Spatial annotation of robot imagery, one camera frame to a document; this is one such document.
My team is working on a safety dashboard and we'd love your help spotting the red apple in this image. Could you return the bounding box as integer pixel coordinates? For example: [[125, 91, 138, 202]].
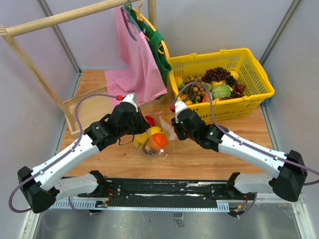
[[145, 116, 156, 127]]

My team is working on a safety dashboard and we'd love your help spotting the yellow lemon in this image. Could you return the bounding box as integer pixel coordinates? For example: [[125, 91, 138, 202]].
[[148, 126, 164, 135], [133, 132, 149, 149]]

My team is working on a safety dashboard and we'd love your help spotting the clear zip top bag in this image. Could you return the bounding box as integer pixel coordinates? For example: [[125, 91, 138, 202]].
[[133, 112, 177, 155]]

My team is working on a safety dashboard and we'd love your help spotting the orange fruit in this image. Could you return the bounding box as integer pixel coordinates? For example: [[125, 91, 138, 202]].
[[149, 133, 168, 151]]

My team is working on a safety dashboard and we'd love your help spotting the dark red mangosteen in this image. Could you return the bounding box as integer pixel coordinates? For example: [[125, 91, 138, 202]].
[[142, 145, 158, 155]]

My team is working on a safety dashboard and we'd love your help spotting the green cabbage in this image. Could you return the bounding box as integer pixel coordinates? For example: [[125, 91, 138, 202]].
[[211, 84, 232, 99]]

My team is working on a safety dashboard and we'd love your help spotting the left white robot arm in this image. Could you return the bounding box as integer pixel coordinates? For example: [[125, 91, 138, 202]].
[[17, 95, 150, 214]]

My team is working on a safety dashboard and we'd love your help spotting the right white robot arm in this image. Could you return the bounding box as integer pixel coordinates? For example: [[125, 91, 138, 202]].
[[171, 102, 308, 202]]

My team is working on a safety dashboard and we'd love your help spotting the brown longan bunch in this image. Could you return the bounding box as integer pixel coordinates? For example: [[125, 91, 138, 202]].
[[181, 74, 206, 105]]

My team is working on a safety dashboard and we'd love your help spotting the green orange mango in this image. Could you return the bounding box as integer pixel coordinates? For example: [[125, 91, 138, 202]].
[[174, 76, 184, 89]]

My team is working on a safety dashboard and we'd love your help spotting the pink shirt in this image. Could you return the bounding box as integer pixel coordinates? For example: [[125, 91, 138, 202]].
[[105, 6, 167, 104]]

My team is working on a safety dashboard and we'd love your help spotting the wooden clothes rack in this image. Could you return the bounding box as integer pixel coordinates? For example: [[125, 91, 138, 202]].
[[0, 0, 168, 139]]

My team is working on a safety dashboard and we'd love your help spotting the dark purple grape bunch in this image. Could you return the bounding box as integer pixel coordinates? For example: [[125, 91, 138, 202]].
[[202, 67, 238, 87]]

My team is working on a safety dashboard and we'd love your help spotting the yellow peach fruit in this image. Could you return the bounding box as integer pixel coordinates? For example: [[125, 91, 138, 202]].
[[230, 71, 239, 80]]

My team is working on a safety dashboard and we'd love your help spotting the green shirt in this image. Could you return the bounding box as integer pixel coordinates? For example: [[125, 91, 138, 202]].
[[124, 4, 172, 87]]

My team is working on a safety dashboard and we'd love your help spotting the yellow hanger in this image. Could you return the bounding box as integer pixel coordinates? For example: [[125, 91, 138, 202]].
[[132, 0, 170, 60]]

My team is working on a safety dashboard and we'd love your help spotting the grey hanger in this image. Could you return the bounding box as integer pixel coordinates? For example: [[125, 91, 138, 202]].
[[121, 6, 141, 42]]

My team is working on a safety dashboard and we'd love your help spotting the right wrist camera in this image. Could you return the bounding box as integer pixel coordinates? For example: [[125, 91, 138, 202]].
[[169, 100, 188, 123]]

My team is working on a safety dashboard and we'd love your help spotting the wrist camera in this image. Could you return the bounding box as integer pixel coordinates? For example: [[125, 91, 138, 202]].
[[169, 100, 188, 123], [121, 93, 138, 112]]

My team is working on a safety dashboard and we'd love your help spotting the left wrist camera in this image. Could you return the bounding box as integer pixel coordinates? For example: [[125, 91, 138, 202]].
[[121, 93, 138, 112]]

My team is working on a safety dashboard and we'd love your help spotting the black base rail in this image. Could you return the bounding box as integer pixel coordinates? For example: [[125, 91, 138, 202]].
[[79, 178, 254, 210]]

